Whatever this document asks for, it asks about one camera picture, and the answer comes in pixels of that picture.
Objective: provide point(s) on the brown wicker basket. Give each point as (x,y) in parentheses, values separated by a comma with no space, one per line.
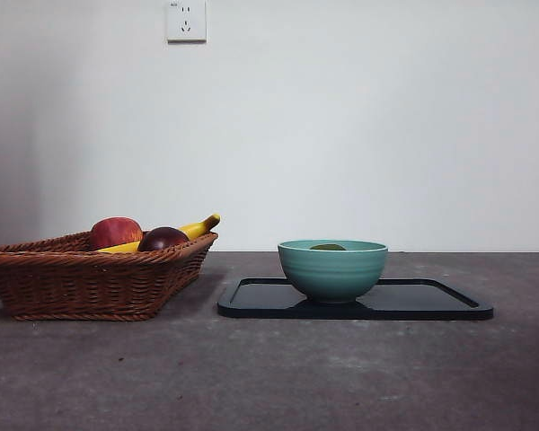
(81,287)

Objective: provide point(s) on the green avocado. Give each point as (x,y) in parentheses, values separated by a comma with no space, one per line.
(327,246)

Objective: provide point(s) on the dark rectangular tray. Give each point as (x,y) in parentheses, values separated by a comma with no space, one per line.
(422,301)

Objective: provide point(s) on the teal ribbed bowl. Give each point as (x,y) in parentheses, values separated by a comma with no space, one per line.
(332,276)

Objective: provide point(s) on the red apple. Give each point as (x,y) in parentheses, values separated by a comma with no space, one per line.
(115,231)

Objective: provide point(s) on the dark purple plum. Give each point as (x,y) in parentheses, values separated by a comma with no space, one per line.
(161,239)

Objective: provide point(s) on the white wall socket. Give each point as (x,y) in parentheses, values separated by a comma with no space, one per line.
(186,22)

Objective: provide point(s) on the yellow banana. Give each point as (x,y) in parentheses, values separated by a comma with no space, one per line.
(197,227)

